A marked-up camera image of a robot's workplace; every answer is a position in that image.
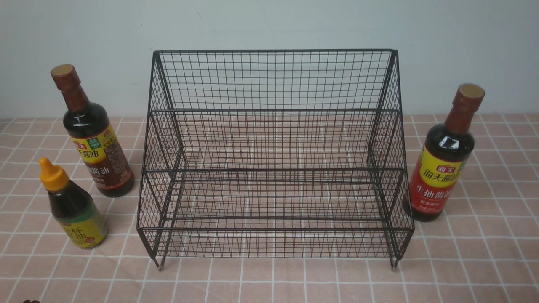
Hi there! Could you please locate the black wire mesh rack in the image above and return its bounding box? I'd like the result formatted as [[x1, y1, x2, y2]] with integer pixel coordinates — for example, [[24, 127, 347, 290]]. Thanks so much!
[[136, 49, 414, 268]]

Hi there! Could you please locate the small bottle yellow cap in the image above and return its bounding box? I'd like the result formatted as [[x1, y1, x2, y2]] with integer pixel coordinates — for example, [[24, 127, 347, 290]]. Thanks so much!
[[39, 157, 108, 249]]

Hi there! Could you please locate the pink checkered tablecloth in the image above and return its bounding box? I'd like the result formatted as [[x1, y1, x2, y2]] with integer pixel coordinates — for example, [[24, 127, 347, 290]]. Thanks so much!
[[0, 113, 538, 303]]

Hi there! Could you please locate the soy sauce bottle brown label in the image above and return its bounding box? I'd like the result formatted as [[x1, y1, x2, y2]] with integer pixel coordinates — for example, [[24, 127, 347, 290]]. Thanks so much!
[[50, 64, 135, 197]]

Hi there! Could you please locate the soy sauce bottle red label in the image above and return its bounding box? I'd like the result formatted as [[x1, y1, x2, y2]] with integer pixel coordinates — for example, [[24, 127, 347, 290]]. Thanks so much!
[[403, 84, 485, 222]]

